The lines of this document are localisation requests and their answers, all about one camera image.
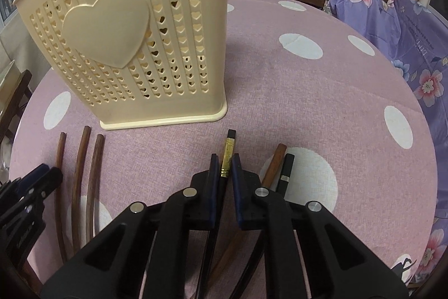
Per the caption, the dark wooden stool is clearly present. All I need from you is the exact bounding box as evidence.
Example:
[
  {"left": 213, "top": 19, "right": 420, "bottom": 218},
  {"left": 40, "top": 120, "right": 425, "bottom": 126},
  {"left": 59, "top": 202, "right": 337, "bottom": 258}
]
[{"left": 0, "top": 69, "right": 33, "bottom": 147}]

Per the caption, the cream heart-pattern utensil holder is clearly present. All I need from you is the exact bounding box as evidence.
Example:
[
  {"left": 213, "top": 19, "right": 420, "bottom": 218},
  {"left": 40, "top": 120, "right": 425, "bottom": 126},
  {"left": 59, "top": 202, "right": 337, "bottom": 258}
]
[{"left": 12, "top": 0, "right": 233, "bottom": 131}]

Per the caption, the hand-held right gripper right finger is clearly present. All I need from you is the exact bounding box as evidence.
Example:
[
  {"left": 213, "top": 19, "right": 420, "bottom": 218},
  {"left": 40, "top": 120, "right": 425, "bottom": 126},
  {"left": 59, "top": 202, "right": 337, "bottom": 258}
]
[{"left": 233, "top": 153, "right": 411, "bottom": 299}]

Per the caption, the brown wooden chopstick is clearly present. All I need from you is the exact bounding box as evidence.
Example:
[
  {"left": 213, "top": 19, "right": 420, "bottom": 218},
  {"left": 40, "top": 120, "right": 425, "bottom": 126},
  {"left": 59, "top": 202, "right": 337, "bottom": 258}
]
[
  {"left": 55, "top": 132, "right": 69, "bottom": 264},
  {"left": 71, "top": 126, "right": 92, "bottom": 252},
  {"left": 206, "top": 144, "right": 288, "bottom": 289},
  {"left": 85, "top": 134, "right": 106, "bottom": 245}
]

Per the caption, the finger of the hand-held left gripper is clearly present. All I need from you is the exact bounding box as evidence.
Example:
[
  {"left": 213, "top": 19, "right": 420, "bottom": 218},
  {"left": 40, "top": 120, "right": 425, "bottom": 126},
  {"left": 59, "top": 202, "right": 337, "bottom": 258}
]
[
  {"left": 14, "top": 167, "right": 64, "bottom": 213},
  {"left": 0, "top": 164, "right": 50, "bottom": 199}
]

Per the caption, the black chopstick with silver band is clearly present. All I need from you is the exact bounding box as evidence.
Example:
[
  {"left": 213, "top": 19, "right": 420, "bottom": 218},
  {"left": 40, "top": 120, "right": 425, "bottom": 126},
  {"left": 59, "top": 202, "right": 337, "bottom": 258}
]
[{"left": 227, "top": 154, "right": 295, "bottom": 299}]

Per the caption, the black chopstick with gold band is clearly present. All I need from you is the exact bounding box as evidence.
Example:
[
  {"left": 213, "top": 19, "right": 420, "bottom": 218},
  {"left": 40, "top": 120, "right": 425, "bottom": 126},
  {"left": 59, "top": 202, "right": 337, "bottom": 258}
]
[{"left": 195, "top": 129, "right": 236, "bottom": 299}]

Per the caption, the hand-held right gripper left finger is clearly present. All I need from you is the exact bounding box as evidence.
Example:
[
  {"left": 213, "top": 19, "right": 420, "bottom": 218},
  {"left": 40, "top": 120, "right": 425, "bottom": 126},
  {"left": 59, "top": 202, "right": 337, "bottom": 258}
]
[{"left": 40, "top": 154, "right": 220, "bottom": 299}]

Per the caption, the purple floral cloth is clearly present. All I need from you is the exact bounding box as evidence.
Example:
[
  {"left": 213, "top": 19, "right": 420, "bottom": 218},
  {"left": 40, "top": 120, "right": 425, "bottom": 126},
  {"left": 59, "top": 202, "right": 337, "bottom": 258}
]
[{"left": 328, "top": 0, "right": 448, "bottom": 289}]

